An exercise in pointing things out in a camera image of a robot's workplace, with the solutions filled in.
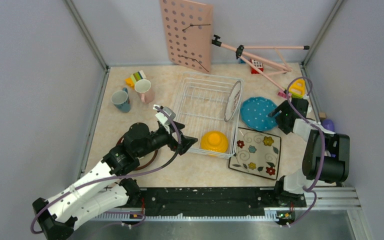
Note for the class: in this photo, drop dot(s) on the pink mug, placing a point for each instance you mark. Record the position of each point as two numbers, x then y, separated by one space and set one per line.
145 91

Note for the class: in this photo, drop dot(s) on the square floral plate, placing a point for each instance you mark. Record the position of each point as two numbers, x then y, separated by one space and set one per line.
257 153

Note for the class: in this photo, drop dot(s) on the blue grey mug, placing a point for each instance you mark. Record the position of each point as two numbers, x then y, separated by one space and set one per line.
121 100

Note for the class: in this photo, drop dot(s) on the yellow ribbed bowl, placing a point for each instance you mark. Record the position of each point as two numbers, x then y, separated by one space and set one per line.
214 141

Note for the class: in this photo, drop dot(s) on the white wire dish rack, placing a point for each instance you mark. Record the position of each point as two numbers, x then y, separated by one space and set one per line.
200 105

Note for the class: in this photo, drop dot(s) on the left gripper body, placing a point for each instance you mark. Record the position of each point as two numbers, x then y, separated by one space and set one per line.
158 139

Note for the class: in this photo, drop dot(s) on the teal polka dot plate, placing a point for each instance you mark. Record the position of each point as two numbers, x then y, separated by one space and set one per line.
254 113

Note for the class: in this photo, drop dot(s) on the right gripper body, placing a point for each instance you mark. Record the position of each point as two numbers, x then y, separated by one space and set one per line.
282 118

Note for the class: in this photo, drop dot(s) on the red toy block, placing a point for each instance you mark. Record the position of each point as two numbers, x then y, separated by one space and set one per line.
257 65

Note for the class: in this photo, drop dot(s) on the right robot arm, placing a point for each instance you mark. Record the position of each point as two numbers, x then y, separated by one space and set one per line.
326 156

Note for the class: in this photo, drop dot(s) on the small wooden block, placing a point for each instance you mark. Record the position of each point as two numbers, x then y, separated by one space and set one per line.
322 116

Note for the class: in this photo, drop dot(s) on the cream bowl with brown rim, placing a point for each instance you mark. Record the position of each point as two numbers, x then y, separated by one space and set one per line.
150 159

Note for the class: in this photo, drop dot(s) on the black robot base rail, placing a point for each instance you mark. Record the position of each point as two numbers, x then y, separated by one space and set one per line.
210 201

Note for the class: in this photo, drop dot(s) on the stacked coloured toy blocks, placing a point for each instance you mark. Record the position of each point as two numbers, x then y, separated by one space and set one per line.
134 78

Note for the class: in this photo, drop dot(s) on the round white patterned plate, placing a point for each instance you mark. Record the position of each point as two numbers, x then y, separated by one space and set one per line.
233 101

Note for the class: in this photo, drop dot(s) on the pink pegboard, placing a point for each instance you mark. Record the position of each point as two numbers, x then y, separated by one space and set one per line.
188 30

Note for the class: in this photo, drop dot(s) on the pink tripod stand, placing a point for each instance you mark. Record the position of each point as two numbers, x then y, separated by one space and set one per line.
282 68

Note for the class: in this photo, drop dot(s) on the yellow triangle toy block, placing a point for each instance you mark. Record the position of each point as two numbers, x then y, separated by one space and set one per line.
298 88

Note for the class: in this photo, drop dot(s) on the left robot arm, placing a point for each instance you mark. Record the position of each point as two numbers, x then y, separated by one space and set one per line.
109 184

